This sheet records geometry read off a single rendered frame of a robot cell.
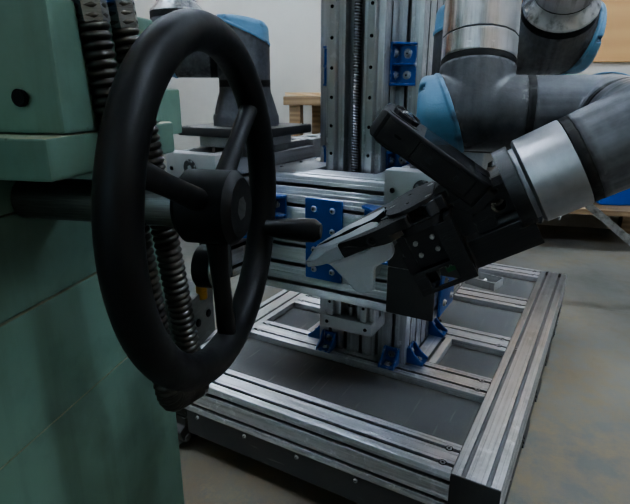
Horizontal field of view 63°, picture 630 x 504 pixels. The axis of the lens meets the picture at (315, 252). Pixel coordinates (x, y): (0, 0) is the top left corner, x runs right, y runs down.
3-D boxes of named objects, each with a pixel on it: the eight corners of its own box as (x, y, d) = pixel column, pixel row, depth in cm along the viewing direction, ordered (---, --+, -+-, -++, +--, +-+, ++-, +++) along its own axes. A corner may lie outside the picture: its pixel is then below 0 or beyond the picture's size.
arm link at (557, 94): (527, 70, 55) (543, 75, 45) (646, 70, 52) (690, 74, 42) (518, 145, 58) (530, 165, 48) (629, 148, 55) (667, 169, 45)
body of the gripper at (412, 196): (416, 301, 46) (552, 249, 42) (372, 218, 45) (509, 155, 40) (421, 268, 53) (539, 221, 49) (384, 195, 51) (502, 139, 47)
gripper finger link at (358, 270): (322, 315, 50) (408, 281, 47) (293, 264, 49) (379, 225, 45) (329, 301, 53) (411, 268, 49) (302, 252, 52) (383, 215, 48)
